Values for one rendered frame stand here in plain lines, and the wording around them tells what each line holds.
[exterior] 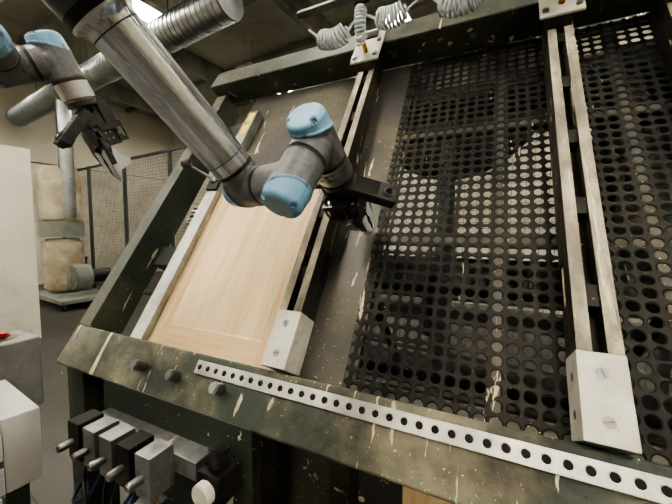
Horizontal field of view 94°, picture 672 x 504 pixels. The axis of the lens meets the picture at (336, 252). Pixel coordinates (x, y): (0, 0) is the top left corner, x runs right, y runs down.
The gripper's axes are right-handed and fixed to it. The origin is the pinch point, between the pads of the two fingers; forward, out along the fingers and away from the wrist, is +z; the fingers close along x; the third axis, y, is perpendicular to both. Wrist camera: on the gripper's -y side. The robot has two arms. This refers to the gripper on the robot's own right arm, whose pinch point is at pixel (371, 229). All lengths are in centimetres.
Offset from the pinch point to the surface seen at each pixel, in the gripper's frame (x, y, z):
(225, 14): -251, 200, 22
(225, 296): 22.1, 38.6, 0.7
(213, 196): -12, 60, -2
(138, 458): 60, 34, -9
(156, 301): 27, 61, -2
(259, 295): 20.7, 27.3, 0.7
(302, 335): 29.5, 9.9, -1.6
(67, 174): -178, 576, 118
